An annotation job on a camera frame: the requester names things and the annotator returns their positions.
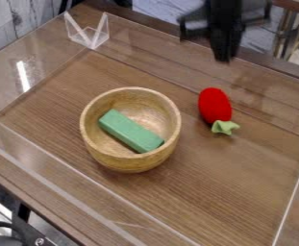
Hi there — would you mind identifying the wooden bowl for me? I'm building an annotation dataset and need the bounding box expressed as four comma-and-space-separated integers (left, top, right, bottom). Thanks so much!
81, 86, 182, 173

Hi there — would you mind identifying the red felt strawberry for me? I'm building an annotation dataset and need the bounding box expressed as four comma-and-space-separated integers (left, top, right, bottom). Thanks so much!
198, 87, 241, 135

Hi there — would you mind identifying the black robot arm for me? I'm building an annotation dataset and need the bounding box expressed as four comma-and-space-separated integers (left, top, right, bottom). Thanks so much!
178, 0, 273, 62

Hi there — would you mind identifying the green rectangular block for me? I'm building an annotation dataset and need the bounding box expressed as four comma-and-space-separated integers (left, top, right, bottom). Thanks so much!
98, 110, 165, 153

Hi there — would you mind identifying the wooden table leg background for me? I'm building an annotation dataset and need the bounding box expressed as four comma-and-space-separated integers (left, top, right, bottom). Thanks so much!
275, 10, 299, 61

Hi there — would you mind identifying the clear acrylic corner bracket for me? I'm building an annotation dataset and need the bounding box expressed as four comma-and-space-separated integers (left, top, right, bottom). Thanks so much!
63, 12, 110, 50

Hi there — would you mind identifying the black table frame bracket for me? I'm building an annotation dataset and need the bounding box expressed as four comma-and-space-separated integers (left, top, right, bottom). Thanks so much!
13, 203, 57, 246

